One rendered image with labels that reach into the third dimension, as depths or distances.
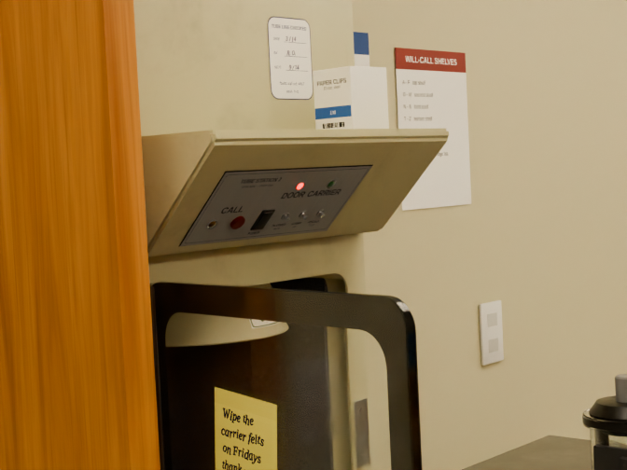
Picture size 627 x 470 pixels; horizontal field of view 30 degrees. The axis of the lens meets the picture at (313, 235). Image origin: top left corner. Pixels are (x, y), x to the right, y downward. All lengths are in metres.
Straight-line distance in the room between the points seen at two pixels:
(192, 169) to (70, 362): 0.18
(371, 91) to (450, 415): 1.11
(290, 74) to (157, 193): 0.25
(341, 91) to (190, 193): 0.22
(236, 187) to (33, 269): 0.18
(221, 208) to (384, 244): 0.99
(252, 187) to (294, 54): 0.21
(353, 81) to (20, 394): 0.41
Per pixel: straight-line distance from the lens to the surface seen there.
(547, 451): 2.23
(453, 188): 2.11
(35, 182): 0.95
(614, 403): 1.44
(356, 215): 1.15
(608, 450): 1.42
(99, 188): 0.89
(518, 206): 2.30
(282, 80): 1.14
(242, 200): 0.99
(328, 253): 1.18
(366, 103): 1.10
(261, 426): 0.88
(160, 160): 0.95
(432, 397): 2.08
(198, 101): 1.06
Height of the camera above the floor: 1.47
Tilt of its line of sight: 3 degrees down
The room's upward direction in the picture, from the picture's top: 3 degrees counter-clockwise
